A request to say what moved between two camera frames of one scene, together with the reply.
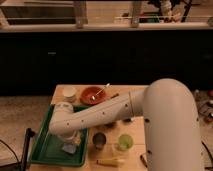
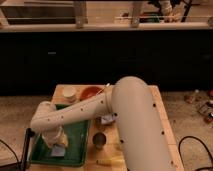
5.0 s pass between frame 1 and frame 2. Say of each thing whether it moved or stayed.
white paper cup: stayed
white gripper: moved
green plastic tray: stayed
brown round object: stayed
